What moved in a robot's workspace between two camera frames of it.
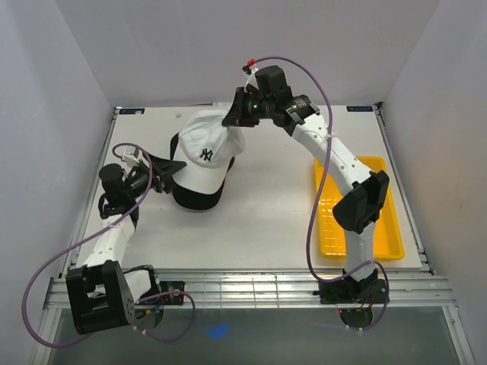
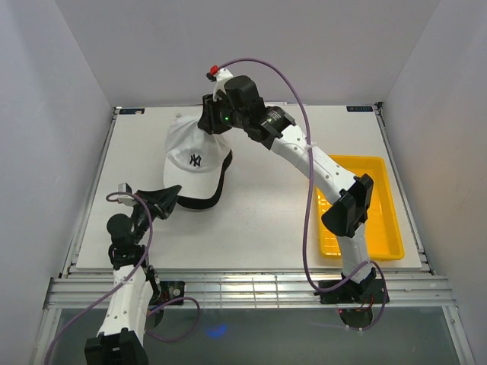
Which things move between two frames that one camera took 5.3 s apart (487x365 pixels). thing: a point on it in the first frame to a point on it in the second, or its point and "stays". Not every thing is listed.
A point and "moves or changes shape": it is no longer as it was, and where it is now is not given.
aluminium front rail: x=272 y=290 stays
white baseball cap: x=208 y=148 moves or changes shape
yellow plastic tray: x=332 y=236 stays
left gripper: x=163 y=172 to x=160 y=201
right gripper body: x=253 y=106 to x=218 y=114
